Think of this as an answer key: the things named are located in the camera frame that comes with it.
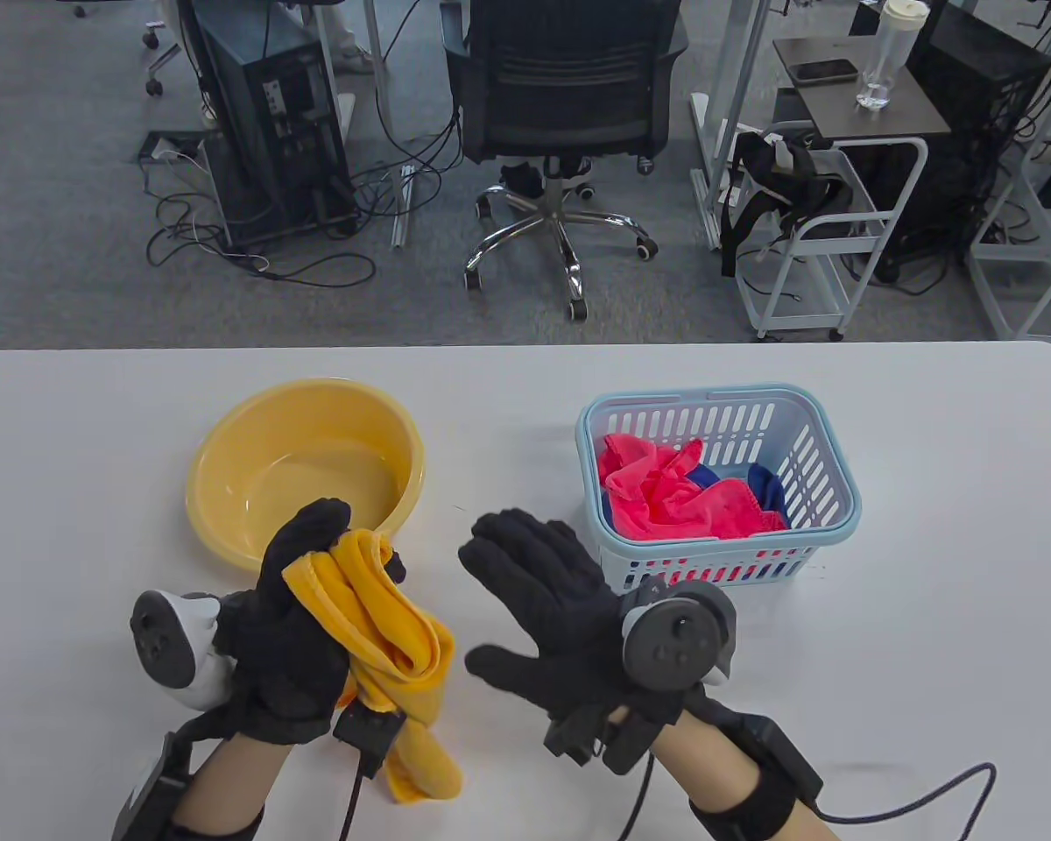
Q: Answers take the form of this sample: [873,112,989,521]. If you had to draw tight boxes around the white desk leg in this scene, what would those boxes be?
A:
[363,0,417,251]
[690,0,772,251]

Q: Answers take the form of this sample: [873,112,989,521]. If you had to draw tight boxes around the person's left forearm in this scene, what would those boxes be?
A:
[171,731,299,841]

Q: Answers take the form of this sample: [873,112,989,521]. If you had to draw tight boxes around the black computer tower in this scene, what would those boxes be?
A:
[178,0,360,251]
[876,0,1051,281]

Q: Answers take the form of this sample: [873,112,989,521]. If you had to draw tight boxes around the person's left hand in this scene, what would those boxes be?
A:
[213,498,408,781]

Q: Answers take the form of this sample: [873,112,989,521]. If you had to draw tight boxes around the blue square towel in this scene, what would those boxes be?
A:
[602,462,789,586]

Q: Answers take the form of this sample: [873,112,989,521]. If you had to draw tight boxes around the grey white tracking controller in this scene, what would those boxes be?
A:
[617,576,738,693]
[130,589,237,710]

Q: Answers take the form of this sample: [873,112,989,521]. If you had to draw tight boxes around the white metal rack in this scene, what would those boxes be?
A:
[966,131,1051,343]

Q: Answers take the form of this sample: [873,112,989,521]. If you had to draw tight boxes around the black floor cables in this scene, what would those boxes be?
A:
[145,153,456,290]

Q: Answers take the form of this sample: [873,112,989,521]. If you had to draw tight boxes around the person's right hand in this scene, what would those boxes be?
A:
[458,508,695,776]

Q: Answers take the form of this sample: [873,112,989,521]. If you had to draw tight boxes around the black wrist sensor band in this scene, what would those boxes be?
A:
[109,731,268,841]
[688,692,824,841]

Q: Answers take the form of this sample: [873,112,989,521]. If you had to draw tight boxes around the black mesh office chair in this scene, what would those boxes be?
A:
[441,0,691,321]

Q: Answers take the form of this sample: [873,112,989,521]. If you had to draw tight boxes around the black floor socket box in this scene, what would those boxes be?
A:
[136,130,213,163]

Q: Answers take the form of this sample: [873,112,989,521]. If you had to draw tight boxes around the person's right forearm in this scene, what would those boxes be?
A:
[644,710,842,841]

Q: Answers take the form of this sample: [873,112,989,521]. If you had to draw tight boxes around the black smartphone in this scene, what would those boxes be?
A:
[790,58,859,86]

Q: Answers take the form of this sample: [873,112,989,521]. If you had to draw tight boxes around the clear bottle white lid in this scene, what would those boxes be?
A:
[857,0,929,110]

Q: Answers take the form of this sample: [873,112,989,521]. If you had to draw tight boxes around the yellow plastic basin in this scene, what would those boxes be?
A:
[184,377,427,575]

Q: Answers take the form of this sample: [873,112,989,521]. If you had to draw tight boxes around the orange square towel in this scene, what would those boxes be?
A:
[280,528,463,805]

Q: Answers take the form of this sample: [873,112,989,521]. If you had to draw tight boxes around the white side table dark top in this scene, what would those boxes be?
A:
[736,35,953,343]

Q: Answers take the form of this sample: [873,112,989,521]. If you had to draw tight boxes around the pink square towel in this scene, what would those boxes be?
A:
[597,432,791,586]

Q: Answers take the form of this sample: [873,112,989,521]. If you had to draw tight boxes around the chrome chair base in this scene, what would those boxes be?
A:
[143,22,185,95]

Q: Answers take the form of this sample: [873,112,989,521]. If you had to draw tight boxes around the light blue plastic basket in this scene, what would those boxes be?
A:
[575,383,864,595]

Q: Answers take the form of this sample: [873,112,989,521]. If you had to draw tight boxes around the black strap harness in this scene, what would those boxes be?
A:
[720,127,855,279]

